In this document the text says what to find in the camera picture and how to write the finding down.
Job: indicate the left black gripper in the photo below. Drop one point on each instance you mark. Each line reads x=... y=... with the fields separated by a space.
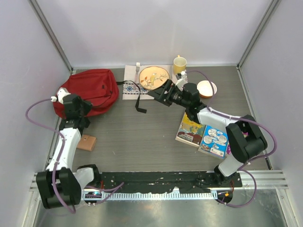
x=87 y=105

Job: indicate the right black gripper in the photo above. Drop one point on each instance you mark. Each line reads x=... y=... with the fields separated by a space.
x=158 y=94

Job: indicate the red backpack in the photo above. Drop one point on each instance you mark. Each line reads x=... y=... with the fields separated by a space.
x=98 y=86

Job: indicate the yellow landscape paperback book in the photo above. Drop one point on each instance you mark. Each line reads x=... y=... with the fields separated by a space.
x=190 y=132

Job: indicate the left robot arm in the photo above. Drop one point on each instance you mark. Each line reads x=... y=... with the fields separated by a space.
x=57 y=184

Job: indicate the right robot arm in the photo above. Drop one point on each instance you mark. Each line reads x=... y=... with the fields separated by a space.
x=245 y=137

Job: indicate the bird pattern wooden plate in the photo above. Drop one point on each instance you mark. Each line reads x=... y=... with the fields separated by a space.
x=153 y=77

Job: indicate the tan leather wallet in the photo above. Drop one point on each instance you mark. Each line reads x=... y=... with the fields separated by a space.
x=87 y=143

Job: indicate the patterned white placemat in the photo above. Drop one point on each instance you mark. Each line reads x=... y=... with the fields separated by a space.
x=132 y=91

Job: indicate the yellow mug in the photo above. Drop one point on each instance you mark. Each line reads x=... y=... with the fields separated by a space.
x=179 y=64

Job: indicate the white orange bowl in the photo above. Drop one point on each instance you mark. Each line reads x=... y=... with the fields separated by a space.
x=205 y=89

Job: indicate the blue comic cover book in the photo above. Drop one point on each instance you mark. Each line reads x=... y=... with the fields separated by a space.
x=214 y=143

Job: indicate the purple treehouse book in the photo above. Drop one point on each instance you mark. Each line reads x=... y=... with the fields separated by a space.
x=228 y=149

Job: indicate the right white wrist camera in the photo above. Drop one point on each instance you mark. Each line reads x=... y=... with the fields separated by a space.
x=181 y=79

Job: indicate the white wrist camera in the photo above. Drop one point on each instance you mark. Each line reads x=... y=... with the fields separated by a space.
x=181 y=79
x=61 y=93

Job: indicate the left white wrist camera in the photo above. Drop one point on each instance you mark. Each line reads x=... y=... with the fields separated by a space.
x=61 y=93

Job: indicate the pink handled fork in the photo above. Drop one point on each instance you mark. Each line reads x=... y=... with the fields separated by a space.
x=137 y=72

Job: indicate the white slotted cable duct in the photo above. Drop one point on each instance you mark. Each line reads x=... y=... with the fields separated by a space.
x=165 y=196

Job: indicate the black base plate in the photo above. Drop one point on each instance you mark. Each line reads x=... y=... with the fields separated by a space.
x=165 y=182

